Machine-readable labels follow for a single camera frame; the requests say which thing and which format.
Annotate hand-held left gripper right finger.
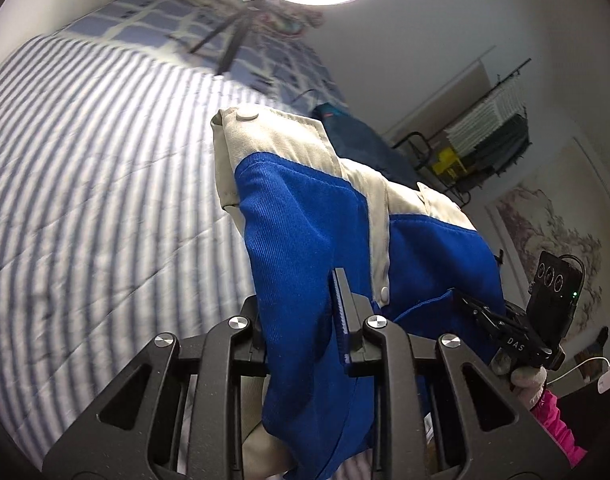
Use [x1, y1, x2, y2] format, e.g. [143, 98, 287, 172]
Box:
[332, 268, 568, 480]

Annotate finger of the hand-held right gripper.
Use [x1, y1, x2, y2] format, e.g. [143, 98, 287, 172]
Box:
[445, 287, 516, 336]

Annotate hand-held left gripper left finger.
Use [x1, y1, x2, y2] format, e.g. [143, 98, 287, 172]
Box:
[42, 296, 271, 480]

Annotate beige and blue work jacket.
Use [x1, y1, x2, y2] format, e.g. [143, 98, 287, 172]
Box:
[210, 103, 506, 480]

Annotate dark hanging clothes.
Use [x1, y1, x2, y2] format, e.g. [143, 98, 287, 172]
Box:
[467, 115, 530, 183]

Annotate black clothes rack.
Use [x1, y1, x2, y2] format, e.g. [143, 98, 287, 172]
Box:
[392, 57, 533, 206]

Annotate person's right hand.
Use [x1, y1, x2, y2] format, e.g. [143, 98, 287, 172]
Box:
[492, 347, 548, 403]

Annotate yellow box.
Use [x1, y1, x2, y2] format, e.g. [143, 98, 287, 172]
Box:
[431, 147, 468, 178]

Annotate dark blue folded cloth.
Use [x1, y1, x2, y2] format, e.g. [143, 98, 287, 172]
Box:
[312, 101, 421, 188]

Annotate striped hanging towel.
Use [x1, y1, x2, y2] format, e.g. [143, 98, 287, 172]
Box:
[445, 79, 528, 153]

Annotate black tripod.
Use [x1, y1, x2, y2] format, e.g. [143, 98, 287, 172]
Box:
[190, 0, 266, 77]

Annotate white cable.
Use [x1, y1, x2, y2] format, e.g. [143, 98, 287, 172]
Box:
[560, 356, 610, 376]

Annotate floral wall painting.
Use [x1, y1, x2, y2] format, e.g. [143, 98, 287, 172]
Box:
[487, 140, 610, 341]

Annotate black cable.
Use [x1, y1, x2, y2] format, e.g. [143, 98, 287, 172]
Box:
[291, 88, 331, 111]

